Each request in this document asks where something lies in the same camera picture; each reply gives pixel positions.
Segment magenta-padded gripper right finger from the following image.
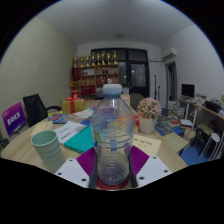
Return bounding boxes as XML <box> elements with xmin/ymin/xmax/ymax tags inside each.
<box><xmin>128</xmin><ymin>145</ymin><xmax>173</xmax><ymax>189</ymax></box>

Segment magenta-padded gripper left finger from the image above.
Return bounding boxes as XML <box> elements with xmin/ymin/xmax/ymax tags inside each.
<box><xmin>54</xmin><ymin>147</ymin><xmax>100</xmax><ymax>190</ymax></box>

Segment clear plastic water bottle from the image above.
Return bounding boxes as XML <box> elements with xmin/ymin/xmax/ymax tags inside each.
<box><xmin>89</xmin><ymin>83</ymin><xmax>137</xmax><ymax>186</ymax></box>

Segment teal notebook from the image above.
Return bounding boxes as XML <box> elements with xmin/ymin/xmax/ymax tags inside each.
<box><xmin>63</xmin><ymin>124</ymin><xmax>96</xmax><ymax>154</ymax></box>

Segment pale green ribbed cup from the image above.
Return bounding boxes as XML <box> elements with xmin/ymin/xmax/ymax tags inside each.
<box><xmin>30</xmin><ymin>130</ymin><xmax>66</xmax><ymax>173</ymax></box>

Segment light wooden stool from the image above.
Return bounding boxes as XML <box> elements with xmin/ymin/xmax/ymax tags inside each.
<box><xmin>163</xmin><ymin>132</ymin><xmax>190</xmax><ymax>154</ymax></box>

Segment white printed paper sheet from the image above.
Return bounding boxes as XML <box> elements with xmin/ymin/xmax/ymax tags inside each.
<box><xmin>53</xmin><ymin>120</ymin><xmax>88</xmax><ymax>145</ymax></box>

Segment blue printed booklet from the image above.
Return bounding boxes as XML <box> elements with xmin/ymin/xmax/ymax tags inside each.
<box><xmin>47</xmin><ymin>113</ymin><xmax>73</xmax><ymax>125</ymax></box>

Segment pink flowers in white pot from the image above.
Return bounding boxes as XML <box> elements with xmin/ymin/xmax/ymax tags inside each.
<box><xmin>136</xmin><ymin>97</ymin><xmax>163</xmax><ymax>135</ymax></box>

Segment yellow gift box red ribbon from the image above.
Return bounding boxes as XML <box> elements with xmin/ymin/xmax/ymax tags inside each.
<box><xmin>61</xmin><ymin>93</ymin><xmax>86</xmax><ymax>115</ymax></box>

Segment white round stool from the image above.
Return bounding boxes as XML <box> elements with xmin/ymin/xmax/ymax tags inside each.
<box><xmin>199</xmin><ymin>132</ymin><xmax>221</xmax><ymax>161</ymax></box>

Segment black office chair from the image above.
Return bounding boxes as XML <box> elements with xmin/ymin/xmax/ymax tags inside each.
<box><xmin>22</xmin><ymin>93</ymin><xmax>63</xmax><ymax>128</ymax></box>

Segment purple sign board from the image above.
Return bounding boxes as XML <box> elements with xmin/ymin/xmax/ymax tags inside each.
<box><xmin>1</xmin><ymin>101</ymin><xmax>27</xmax><ymax>137</ymax></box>

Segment cluttered wooden side desk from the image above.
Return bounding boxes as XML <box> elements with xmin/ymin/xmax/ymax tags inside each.
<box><xmin>178</xmin><ymin>96</ymin><xmax>224</xmax><ymax>124</ymax></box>

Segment black computer monitor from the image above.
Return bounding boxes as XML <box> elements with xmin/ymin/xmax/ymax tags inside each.
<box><xmin>181</xmin><ymin>83</ymin><xmax>196</xmax><ymax>99</ymax></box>

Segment wooden shelf unit with trophies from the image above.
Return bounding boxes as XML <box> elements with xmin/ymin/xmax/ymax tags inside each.
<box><xmin>69</xmin><ymin>50</ymin><xmax>120</xmax><ymax>99</ymax></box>

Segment dark framed glass door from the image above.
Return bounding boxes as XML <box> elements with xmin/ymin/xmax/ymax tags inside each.
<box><xmin>90</xmin><ymin>47</ymin><xmax>150</xmax><ymax>99</ymax></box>

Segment white wall air conditioner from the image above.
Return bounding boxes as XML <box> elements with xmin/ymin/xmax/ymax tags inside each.
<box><xmin>162</xmin><ymin>47</ymin><xmax>179</xmax><ymax>62</ymax></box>

